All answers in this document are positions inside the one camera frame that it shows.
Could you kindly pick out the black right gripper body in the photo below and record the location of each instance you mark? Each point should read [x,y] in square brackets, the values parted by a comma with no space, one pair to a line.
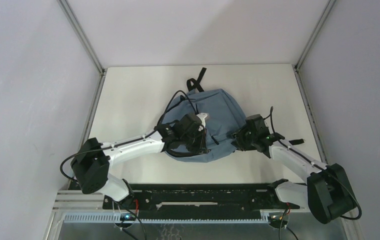
[244,139]

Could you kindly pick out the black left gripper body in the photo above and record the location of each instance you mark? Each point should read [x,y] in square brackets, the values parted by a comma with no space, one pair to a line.
[194,142]

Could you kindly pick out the blue student backpack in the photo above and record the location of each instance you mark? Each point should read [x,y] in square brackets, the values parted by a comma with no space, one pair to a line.
[225,117]

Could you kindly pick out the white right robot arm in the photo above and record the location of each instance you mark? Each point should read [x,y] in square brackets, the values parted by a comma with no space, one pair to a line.
[326,190]

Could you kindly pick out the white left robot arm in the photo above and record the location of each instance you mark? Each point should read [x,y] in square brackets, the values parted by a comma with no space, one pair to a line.
[95,161]

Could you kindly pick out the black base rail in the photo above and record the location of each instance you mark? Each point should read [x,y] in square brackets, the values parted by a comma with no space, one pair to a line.
[193,202]

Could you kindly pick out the aluminium frame front rail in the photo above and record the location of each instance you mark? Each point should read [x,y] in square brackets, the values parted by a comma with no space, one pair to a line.
[100,208]

